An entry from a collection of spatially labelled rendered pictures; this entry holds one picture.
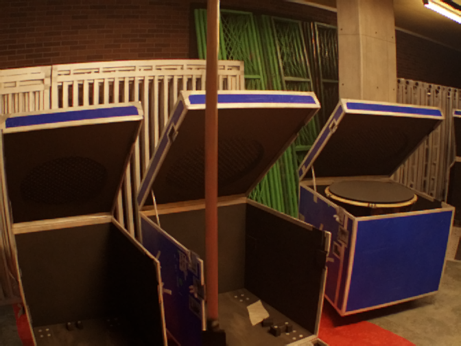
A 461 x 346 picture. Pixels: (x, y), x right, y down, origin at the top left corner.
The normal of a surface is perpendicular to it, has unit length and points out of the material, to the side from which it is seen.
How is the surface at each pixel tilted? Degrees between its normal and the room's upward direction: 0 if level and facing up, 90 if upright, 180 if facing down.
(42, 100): 87
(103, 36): 90
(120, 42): 90
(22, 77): 87
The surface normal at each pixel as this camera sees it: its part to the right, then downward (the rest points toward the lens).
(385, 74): 0.56, 0.18
